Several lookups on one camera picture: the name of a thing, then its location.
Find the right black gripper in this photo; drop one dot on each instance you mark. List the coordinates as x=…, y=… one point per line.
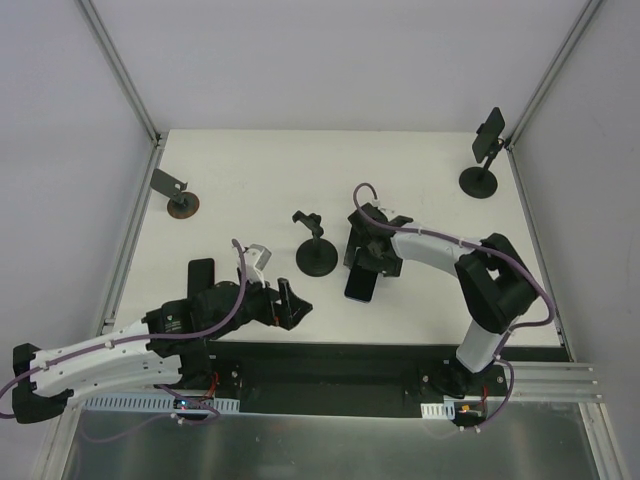
x=364, y=250

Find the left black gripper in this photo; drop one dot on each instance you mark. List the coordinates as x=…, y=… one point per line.
x=275, y=307

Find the blue edged black phone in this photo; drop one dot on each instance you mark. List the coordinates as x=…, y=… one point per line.
x=361, y=284

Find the black clamp phone stand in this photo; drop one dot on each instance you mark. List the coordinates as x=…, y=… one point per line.
x=316, y=257

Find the black round base phone stand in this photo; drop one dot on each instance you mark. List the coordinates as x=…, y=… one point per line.
x=479, y=181

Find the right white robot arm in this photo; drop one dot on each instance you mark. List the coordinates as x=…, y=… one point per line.
x=491, y=275

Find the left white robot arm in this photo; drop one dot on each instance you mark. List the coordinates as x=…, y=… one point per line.
x=167, y=346

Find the black phone with red case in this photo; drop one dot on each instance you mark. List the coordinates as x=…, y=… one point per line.
x=200, y=275

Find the brown base phone stand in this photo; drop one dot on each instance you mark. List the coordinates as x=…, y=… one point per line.
x=181, y=204

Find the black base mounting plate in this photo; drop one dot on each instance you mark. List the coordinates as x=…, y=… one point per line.
x=344, y=380

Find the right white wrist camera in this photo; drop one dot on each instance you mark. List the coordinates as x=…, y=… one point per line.
x=387, y=210

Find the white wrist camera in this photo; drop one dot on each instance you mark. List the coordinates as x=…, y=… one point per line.
x=387, y=210
x=253, y=261

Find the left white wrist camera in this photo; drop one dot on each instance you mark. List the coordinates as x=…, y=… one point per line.
x=253, y=261

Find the right white cable duct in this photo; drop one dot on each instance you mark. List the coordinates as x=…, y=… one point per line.
x=451, y=410

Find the white cable duct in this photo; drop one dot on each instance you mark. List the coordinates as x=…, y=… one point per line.
x=451, y=410
x=158, y=403

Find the left white cable duct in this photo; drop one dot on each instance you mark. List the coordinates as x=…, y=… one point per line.
x=158, y=403

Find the left aluminium frame post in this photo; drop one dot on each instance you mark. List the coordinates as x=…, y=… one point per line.
x=109, y=50

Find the aluminium frame post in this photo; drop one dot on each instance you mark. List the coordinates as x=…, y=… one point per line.
x=571, y=40
x=109, y=50

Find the right aluminium frame post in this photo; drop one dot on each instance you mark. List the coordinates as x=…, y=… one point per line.
x=571, y=40

